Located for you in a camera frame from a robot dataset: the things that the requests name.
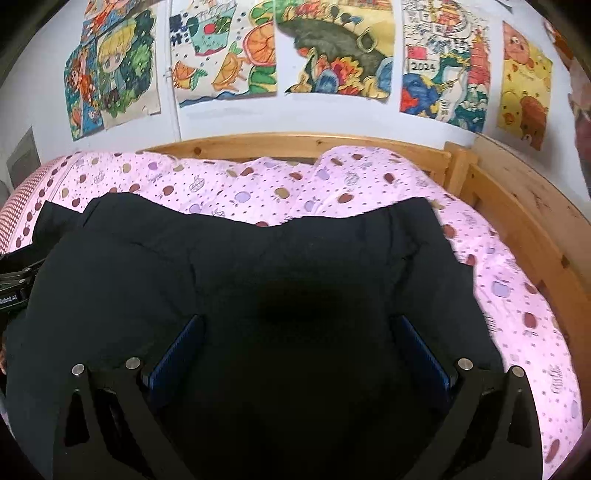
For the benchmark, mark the dragon wall poster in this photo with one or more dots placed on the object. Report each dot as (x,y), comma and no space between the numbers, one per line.
(443,69)

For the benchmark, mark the dark green shape wall poster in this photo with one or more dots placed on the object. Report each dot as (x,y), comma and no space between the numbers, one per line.
(337,46)

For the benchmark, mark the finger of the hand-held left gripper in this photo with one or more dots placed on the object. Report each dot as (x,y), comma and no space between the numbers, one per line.
(21,270)

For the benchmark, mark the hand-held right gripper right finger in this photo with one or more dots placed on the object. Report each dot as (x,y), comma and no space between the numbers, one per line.
(422,364)

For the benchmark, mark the fish and orange wall poster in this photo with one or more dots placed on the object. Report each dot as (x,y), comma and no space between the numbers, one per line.
(221,50)

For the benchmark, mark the yellow bear wall poster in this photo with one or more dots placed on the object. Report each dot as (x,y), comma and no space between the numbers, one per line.
(524,87)

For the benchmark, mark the grey wall panel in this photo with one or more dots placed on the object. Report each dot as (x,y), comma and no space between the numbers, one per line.
(22,157)

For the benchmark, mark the cartoon figure wall poster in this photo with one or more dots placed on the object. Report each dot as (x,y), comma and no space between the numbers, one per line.
(115,78)

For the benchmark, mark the pink apple print bed sheet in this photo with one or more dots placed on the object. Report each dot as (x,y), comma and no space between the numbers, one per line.
(323,184)

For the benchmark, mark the black jacket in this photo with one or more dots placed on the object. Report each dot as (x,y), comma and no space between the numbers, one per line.
(231,277)

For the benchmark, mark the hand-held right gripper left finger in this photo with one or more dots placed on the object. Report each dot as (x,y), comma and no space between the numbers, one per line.
(178,364)

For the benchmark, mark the wooden bed frame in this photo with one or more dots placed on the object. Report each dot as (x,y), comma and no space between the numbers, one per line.
(531,221)

